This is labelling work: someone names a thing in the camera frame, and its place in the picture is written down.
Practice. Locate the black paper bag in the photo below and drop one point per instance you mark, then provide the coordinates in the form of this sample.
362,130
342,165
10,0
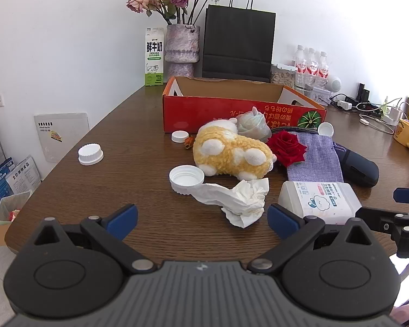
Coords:
238,41

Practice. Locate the purple woven pouch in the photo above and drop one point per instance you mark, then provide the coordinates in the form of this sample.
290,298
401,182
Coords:
313,163

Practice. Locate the wide white lid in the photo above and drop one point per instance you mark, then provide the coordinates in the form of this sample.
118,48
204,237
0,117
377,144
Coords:
186,179

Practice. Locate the dried orange rosebud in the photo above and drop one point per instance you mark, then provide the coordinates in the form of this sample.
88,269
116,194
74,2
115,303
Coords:
189,142

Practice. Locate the white power adapter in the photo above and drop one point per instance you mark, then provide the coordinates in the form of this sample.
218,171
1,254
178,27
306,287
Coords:
393,115

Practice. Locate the white plastic bottle with label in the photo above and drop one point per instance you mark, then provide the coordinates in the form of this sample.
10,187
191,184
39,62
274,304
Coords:
320,201

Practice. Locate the purple textured vase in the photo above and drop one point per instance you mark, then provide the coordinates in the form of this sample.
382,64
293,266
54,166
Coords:
182,49

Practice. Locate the white tissue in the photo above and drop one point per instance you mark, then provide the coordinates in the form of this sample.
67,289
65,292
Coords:
238,201

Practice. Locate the cardboard bin with bag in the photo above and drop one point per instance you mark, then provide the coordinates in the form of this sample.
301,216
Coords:
10,214

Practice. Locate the clear jar of seeds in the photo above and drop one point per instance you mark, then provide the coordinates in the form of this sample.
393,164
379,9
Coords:
282,75

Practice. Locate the green and white milk carton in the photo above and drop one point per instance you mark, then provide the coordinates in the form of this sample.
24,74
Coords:
154,58

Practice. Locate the red rose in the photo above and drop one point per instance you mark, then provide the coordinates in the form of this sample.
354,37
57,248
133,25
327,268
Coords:
286,148

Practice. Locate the water bottle with red label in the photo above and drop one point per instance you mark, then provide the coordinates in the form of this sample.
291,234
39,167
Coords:
312,66
301,64
323,68

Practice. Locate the yellow and white plush toy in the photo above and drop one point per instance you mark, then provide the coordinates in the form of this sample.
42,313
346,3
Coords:
225,146

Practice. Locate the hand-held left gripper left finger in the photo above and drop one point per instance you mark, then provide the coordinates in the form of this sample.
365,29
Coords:
124,218

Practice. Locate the white round speaker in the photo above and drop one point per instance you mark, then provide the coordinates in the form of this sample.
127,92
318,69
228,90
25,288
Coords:
334,84

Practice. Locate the yellow mug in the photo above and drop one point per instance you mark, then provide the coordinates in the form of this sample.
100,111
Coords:
405,133

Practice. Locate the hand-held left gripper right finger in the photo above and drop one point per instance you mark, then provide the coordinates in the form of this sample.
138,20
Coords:
281,219

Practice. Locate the small white cap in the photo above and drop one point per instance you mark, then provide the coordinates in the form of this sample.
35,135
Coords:
326,129
179,136

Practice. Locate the clear plastic bag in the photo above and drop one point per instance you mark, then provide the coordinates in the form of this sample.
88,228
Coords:
252,124

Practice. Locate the dark navy case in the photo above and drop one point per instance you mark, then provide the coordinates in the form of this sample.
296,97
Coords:
358,167

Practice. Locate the white board with sticker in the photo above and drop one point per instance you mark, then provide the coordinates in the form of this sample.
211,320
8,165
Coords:
61,136

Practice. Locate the red cardboard box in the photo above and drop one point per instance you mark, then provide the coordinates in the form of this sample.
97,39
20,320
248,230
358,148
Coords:
208,112

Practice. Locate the white printed tin box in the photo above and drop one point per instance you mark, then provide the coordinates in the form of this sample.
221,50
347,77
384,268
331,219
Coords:
321,95

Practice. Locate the white charger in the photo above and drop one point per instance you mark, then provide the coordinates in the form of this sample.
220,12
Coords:
345,104

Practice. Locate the white ribbed cap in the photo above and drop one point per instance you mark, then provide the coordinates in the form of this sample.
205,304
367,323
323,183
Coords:
90,154

